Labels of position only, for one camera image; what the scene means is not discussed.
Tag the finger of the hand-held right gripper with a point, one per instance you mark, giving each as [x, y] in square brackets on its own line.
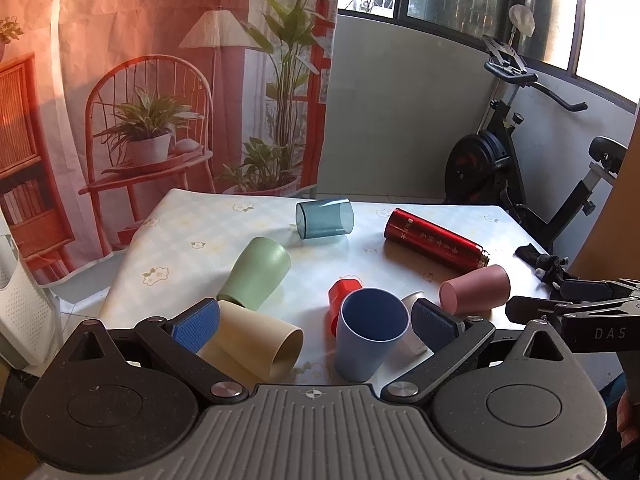
[530, 307]
[582, 289]

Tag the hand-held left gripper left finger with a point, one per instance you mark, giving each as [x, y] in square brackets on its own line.
[192, 326]

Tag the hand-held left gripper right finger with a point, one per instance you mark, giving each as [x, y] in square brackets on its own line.
[434, 325]

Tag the white cup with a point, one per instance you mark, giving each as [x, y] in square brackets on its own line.
[411, 342]

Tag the pink cup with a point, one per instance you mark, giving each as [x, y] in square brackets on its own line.
[475, 287]

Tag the beige cup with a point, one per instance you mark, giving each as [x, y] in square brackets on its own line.
[250, 332]

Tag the green cup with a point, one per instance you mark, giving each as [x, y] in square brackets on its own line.
[255, 270]

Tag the small red cup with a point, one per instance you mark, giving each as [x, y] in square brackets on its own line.
[337, 300]

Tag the clear blue plastic cup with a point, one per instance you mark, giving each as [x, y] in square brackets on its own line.
[325, 220]

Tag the brown board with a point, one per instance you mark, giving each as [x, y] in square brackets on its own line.
[615, 220]

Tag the red thermos bottle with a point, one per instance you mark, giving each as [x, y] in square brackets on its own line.
[430, 237]

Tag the black exercise bike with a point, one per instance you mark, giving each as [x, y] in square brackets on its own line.
[480, 160]

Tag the white perforated appliance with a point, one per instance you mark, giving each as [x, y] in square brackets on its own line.
[25, 305]

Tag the white crumpled bag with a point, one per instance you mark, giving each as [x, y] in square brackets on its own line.
[522, 19]

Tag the printed wall cloth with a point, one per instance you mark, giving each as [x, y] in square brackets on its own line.
[150, 85]

